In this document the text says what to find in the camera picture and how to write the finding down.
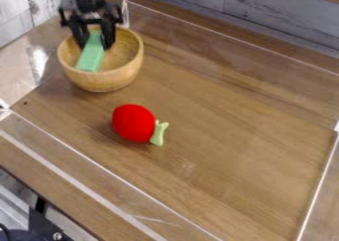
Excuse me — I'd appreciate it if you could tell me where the red plush tomato toy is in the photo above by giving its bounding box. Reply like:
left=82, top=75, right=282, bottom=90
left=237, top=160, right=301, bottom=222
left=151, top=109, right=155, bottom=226
left=111, top=104, right=170, bottom=146

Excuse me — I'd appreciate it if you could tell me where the black cable loop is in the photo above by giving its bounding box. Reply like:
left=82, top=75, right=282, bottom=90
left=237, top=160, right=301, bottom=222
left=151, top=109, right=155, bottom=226
left=0, top=222, right=13, bottom=241

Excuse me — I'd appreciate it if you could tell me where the brown wooden bowl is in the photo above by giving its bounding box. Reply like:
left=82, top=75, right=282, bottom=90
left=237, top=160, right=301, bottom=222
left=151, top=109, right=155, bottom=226
left=58, top=28, right=145, bottom=92

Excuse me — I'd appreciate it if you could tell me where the green rectangular block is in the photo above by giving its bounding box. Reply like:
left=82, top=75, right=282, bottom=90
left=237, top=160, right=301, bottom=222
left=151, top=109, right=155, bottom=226
left=77, top=31, right=105, bottom=72

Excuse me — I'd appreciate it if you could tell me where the black clamp under table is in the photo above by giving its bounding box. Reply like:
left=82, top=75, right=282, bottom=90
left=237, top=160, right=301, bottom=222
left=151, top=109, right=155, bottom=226
left=29, top=197, right=75, bottom=241

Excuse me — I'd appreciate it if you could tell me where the clear acrylic tray barrier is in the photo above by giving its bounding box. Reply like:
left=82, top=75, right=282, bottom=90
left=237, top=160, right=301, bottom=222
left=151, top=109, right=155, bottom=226
left=0, top=4, right=339, bottom=241

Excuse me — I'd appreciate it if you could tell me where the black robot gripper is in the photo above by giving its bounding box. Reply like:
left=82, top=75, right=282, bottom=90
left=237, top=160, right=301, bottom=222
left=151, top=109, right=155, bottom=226
left=59, top=0, right=123, bottom=50

